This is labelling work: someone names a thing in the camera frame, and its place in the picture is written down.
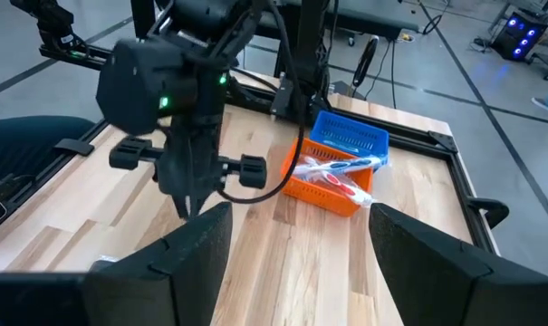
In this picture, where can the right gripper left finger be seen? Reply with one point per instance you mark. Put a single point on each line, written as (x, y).
(187, 271)

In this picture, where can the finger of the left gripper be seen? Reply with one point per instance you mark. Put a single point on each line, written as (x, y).
(182, 206)
(195, 204)

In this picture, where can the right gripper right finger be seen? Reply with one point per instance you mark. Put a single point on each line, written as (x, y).
(418, 271)

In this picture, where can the red toothbrush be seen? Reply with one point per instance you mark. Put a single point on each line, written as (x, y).
(346, 185)

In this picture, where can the blue toothbrush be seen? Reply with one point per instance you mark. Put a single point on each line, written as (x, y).
(341, 166)

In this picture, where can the neighbouring black robot arm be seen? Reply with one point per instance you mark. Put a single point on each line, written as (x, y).
(56, 27)

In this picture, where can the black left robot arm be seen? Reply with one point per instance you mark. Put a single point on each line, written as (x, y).
(142, 81)

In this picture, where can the black table clamp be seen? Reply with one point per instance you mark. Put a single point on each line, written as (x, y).
(488, 210)
(74, 146)

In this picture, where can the orange plastic basket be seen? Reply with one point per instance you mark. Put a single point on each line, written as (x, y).
(319, 192)

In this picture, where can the blue plastic basket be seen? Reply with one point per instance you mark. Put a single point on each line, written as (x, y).
(350, 133)

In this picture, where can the dark blue seat cushion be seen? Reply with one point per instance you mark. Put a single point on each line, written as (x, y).
(24, 145)

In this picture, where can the black computer with blue lights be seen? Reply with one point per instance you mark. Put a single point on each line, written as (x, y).
(520, 34)

